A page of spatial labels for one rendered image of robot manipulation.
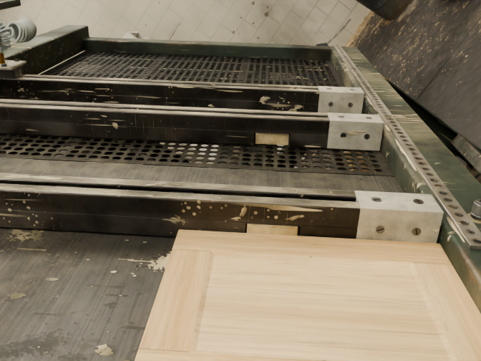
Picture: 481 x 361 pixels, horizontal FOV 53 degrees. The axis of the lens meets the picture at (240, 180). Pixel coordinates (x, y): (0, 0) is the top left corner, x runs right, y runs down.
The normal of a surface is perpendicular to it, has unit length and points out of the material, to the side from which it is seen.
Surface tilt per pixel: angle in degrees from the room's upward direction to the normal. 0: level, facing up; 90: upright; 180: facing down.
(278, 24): 90
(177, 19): 90
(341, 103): 90
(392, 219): 90
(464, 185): 57
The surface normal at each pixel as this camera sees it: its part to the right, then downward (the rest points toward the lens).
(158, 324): 0.03, -0.90
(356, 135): -0.06, 0.43
